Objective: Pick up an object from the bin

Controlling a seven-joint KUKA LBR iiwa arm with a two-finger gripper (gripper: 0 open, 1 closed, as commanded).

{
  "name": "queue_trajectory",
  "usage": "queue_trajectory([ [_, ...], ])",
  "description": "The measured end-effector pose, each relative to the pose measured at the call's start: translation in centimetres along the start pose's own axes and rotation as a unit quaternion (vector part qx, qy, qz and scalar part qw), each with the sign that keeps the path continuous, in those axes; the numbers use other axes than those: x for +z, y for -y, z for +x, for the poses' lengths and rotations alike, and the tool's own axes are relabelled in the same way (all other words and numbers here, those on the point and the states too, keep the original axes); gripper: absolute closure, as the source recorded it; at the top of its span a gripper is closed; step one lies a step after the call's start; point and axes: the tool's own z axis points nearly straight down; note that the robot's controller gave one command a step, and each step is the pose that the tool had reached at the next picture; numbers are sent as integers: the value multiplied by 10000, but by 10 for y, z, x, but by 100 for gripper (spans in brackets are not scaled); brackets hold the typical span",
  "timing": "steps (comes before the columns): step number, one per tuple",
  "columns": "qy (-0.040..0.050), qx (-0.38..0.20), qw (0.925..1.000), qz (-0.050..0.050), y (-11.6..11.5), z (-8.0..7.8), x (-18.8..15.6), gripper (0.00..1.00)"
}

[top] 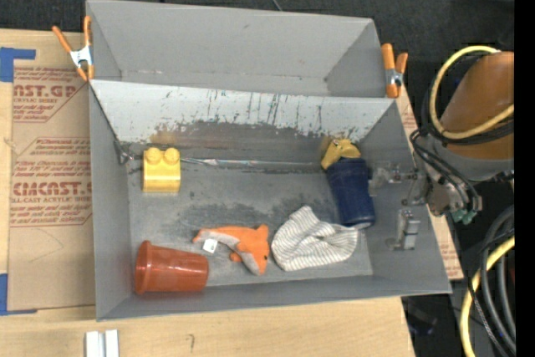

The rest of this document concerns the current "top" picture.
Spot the yellow toy brick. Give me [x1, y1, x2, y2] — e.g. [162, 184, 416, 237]
[141, 146, 182, 194]

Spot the orange toy fox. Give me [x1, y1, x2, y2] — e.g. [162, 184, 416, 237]
[191, 223, 272, 277]

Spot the blue bottle with yellow sprayer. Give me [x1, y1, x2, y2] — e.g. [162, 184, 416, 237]
[320, 138, 377, 228]

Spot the brown cardboard board red print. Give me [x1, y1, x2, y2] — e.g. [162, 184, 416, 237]
[0, 28, 465, 317]

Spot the orange plastic cup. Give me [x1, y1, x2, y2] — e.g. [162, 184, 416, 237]
[134, 239, 210, 296]

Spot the white striped cloth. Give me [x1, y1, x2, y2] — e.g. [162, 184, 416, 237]
[270, 204, 360, 273]

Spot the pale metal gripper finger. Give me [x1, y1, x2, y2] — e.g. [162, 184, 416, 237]
[385, 207, 422, 252]
[371, 163, 419, 190]

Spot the grey metal bin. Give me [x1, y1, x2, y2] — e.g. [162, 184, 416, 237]
[84, 0, 454, 322]

